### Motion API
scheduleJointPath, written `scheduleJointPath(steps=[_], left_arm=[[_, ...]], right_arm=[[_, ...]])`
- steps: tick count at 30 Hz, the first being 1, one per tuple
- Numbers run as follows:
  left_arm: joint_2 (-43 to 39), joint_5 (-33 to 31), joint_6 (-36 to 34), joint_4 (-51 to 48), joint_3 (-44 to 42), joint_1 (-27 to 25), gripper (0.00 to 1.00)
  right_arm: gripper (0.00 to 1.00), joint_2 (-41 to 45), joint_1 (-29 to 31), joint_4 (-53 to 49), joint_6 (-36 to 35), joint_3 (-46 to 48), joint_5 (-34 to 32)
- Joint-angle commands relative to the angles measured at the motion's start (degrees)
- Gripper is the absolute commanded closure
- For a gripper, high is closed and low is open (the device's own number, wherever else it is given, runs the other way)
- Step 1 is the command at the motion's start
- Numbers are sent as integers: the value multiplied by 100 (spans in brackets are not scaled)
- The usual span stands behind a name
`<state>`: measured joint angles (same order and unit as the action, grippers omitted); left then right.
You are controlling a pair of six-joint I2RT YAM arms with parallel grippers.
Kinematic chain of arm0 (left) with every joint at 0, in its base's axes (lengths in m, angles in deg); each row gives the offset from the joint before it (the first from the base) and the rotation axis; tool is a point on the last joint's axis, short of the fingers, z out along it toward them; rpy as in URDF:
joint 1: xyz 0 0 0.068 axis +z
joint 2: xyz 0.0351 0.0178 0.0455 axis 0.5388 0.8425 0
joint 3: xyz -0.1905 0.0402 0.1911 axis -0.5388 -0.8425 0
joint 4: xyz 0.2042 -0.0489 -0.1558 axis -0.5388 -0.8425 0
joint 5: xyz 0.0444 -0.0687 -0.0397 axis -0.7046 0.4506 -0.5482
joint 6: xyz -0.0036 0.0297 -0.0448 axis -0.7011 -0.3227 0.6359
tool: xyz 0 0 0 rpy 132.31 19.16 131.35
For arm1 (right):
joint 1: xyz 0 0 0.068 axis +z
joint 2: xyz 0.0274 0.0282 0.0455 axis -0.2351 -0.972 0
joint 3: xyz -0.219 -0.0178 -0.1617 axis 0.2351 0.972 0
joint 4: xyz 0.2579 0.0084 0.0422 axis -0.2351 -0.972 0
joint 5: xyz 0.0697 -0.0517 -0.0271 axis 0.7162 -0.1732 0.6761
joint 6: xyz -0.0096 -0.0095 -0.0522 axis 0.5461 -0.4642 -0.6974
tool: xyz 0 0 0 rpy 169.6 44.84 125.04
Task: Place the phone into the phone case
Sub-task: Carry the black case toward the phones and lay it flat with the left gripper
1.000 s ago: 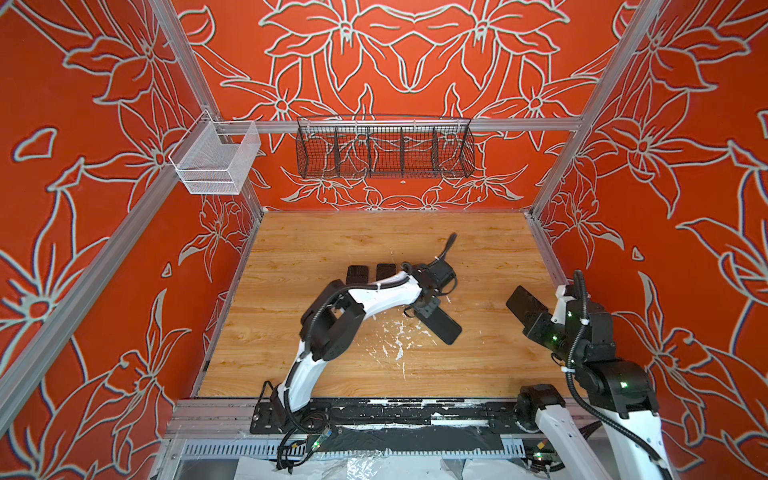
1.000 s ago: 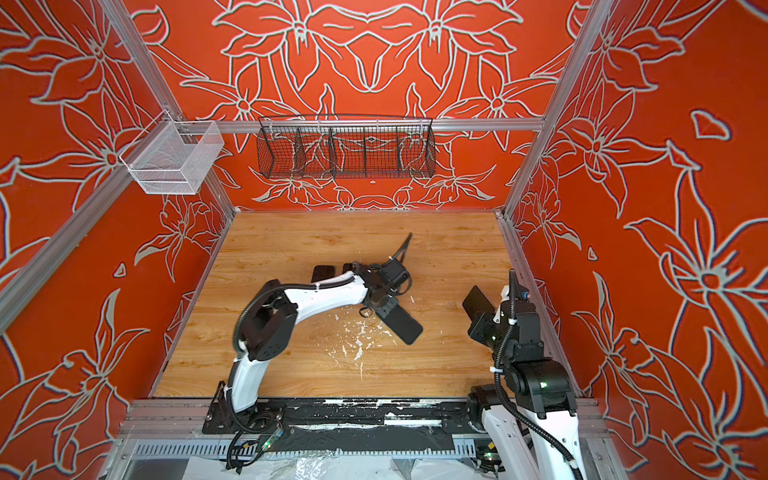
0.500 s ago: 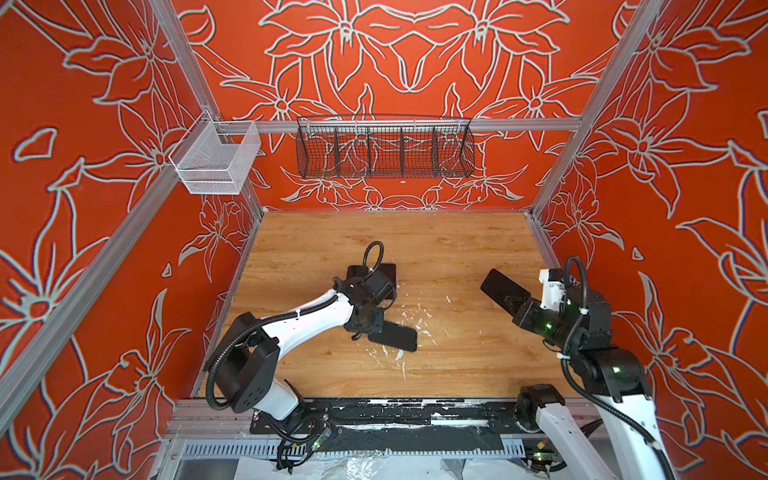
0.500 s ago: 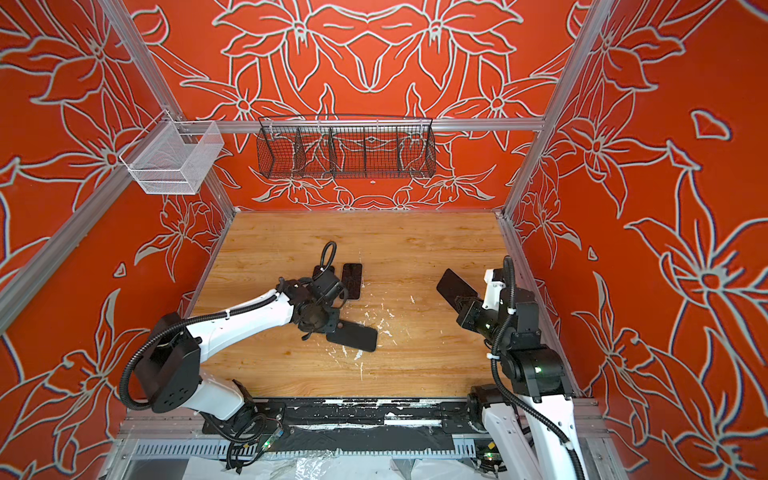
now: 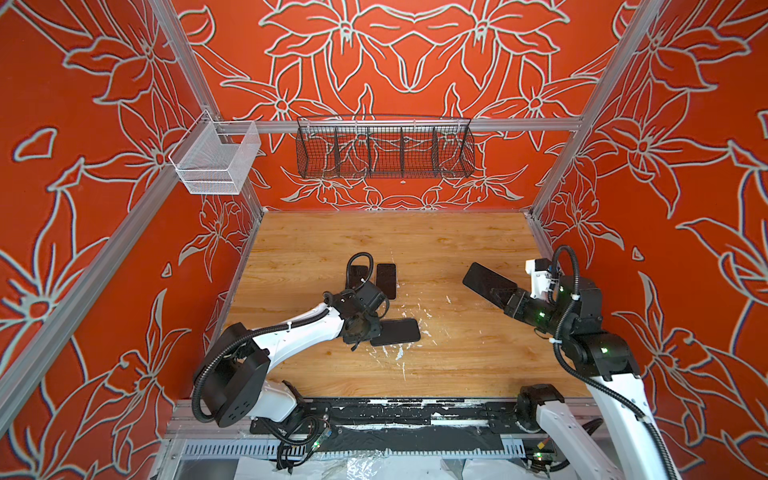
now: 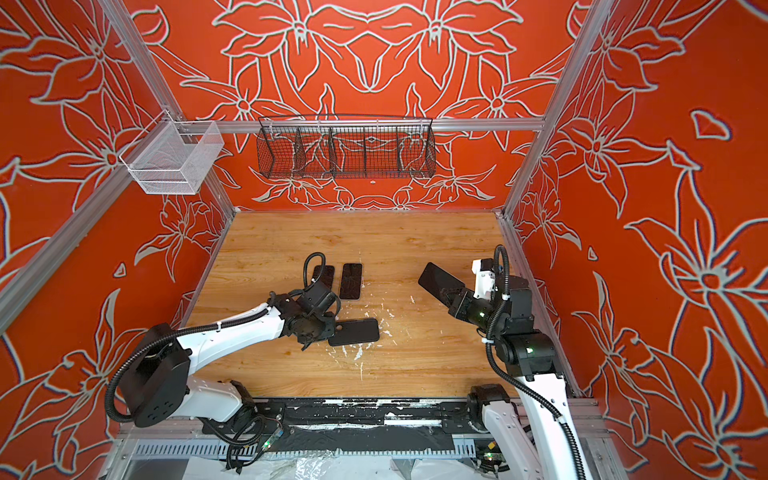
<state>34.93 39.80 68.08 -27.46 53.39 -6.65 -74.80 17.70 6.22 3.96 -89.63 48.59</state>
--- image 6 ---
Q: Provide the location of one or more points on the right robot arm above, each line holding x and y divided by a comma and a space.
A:
547, 446

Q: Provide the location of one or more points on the black smartphone picked up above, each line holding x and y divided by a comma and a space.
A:
327, 275

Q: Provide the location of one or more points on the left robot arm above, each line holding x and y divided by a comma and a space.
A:
158, 380

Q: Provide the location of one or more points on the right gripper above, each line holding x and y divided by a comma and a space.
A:
459, 308

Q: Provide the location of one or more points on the white mesh basket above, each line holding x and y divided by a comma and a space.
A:
173, 158

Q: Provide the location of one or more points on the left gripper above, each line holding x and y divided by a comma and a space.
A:
331, 318

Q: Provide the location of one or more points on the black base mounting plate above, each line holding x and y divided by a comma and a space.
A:
448, 415

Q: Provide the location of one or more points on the aluminium frame rail back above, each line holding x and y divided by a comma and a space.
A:
440, 125

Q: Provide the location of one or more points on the black wire basket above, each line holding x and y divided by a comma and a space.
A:
346, 153

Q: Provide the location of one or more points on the black smartphone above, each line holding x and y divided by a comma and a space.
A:
439, 283
351, 281

